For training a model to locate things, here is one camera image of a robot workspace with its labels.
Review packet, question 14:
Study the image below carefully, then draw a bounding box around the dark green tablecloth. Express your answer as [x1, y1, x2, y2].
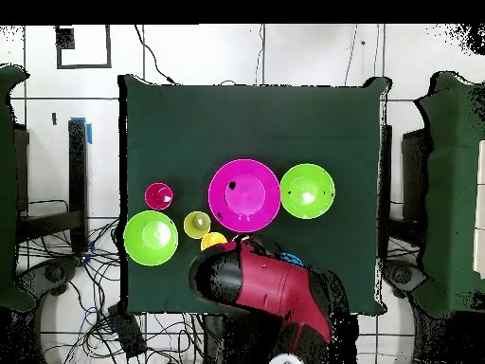
[117, 73, 391, 318]

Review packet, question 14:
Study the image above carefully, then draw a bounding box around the green plastic bowl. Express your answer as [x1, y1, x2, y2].
[278, 162, 336, 220]
[122, 209, 180, 267]

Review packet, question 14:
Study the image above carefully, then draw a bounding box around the bundle of floor cables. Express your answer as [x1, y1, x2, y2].
[18, 217, 206, 364]

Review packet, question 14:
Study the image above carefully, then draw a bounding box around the orange-yellow plastic cup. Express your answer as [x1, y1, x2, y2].
[200, 231, 229, 252]

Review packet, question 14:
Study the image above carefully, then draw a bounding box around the black floor cable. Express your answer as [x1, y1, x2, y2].
[134, 25, 176, 85]

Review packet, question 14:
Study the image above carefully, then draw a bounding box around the large blue plastic bowl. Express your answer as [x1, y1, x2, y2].
[278, 252, 305, 269]

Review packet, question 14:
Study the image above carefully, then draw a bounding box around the black floor power box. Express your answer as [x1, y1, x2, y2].
[106, 302, 149, 360]

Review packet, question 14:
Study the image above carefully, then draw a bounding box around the black stand post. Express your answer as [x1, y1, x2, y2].
[379, 123, 394, 263]
[67, 117, 93, 254]

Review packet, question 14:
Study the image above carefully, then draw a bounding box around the red plastic cup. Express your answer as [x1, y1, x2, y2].
[144, 182, 174, 211]

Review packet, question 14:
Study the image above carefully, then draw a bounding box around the large pink plastic bowl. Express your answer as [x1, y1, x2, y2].
[207, 158, 282, 233]

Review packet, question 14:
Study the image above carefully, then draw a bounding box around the grey pedestal foot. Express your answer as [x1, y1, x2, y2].
[16, 255, 81, 304]
[382, 259, 429, 300]

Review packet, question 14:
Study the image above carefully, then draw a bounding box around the neighbouring green cloth table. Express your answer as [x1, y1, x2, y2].
[414, 70, 485, 319]
[0, 63, 37, 313]

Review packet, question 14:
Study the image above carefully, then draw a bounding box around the pale yellow translucent cup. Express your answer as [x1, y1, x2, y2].
[183, 210, 212, 241]

